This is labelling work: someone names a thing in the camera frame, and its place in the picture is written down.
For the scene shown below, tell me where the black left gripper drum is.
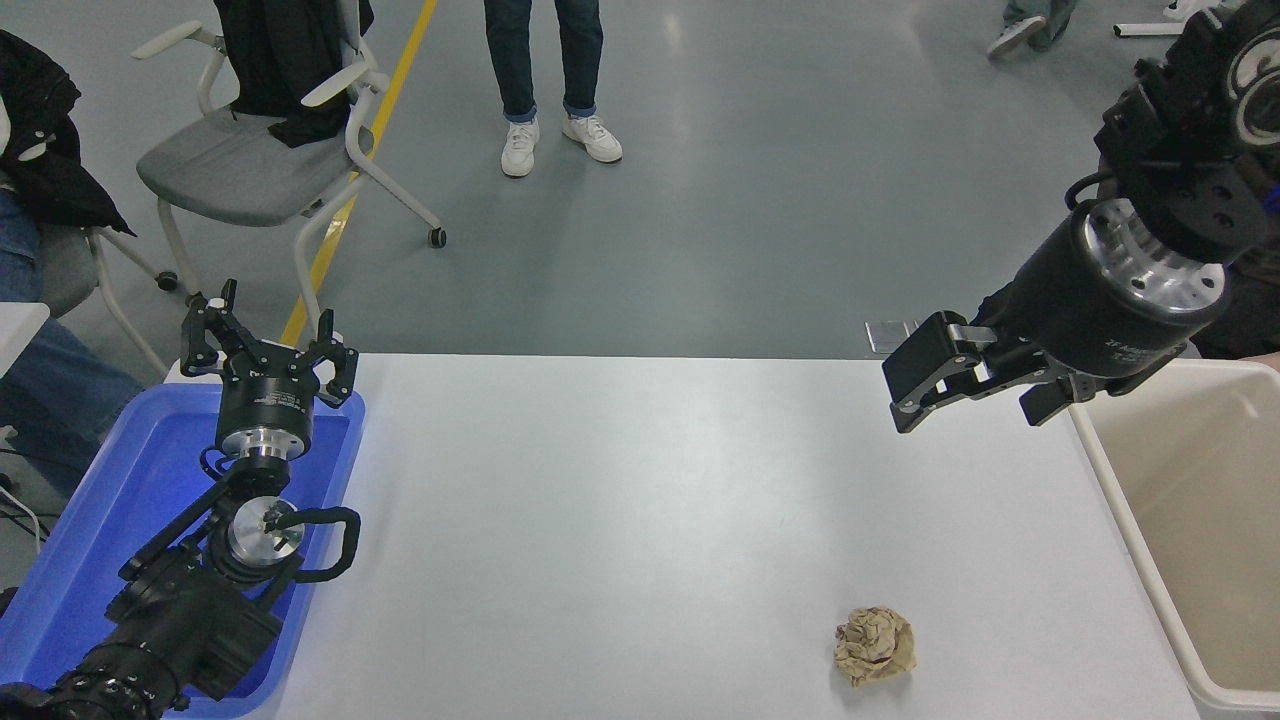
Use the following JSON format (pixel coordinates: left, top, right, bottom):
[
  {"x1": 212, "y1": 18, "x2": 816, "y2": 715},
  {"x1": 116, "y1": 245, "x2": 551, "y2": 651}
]
[{"x1": 216, "y1": 343, "x2": 321, "y2": 433}]

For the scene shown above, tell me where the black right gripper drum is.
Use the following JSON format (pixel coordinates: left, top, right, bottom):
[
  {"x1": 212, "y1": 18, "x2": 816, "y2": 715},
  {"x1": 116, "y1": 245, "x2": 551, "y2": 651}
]
[{"x1": 984, "y1": 215, "x2": 1229, "y2": 397}]

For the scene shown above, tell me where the tan paper ball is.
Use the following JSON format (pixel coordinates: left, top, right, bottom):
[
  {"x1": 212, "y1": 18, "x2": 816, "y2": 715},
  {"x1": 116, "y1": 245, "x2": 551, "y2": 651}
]
[{"x1": 834, "y1": 606, "x2": 918, "y2": 688}]

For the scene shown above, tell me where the metal floor plate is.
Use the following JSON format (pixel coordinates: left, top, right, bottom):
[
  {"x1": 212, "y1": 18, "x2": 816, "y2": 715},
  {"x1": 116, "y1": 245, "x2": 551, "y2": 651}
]
[{"x1": 864, "y1": 319, "x2": 919, "y2": 357}]

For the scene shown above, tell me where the seated person with blue badge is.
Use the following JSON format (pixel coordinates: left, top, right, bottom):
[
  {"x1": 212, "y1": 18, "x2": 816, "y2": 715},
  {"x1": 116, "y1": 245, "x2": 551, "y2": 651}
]
[{"x1": 965, "y1": 185, "x2": 1280, "y2": 363}]

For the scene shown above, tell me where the grey chair with white legs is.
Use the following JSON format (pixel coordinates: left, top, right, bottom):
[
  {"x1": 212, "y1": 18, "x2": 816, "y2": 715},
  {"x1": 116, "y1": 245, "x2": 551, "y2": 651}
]
[{"x1": 38, "y1": 224, "x2": 182, "y2": 377}]

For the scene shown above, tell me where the blue plastic tray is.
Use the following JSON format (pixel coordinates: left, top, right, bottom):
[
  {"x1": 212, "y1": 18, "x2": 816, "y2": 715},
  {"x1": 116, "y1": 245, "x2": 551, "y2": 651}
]
[{"x1": 0, "y1": 383, "x2": 367, "y2": 720}]

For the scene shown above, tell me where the large pale plastic bin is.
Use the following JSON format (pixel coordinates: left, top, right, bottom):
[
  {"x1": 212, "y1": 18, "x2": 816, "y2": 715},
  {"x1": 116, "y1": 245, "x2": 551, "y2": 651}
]
[{"x1": 1058, "y1": 359, "x2": 1280, "y2": 720}]

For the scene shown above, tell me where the white side table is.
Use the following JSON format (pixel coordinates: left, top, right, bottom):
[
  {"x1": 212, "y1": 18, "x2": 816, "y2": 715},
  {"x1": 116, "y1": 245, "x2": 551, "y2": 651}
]
[{"x1": 0, "y1": 302, "x2": 52, "y2": 380}]

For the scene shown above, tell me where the black garment on chair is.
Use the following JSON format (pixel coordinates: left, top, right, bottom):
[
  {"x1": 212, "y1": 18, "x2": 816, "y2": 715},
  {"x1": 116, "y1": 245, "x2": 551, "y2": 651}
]
[{"x1": 213, "y1": 0, "x2": 375, "y2": 150}]

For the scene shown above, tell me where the walking person with pale shoes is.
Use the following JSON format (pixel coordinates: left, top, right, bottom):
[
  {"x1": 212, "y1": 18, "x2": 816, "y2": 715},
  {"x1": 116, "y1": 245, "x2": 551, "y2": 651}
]
[{"x1": 986, "y1": 0, "x2": 1081, "y2": 62}]

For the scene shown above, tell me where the white furniture base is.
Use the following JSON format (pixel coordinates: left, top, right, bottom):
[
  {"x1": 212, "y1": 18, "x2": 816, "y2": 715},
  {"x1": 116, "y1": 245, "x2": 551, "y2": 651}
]
[{"x1": 1113, "y1": 0, "x2": 1226, "y2": 39}]

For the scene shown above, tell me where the standing person with white shoes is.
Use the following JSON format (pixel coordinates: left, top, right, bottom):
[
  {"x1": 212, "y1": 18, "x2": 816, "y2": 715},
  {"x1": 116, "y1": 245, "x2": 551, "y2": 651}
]
[{"x1": 483, "y1": 0, "x2": 624, "y2": 180}]

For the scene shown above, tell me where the grey seat white frame chair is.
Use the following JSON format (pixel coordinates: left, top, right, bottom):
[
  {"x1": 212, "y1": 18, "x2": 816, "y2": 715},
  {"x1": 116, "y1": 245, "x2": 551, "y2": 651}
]
[{"x1": 131, "y1": 0, "x2": 448, "y2": 347}]

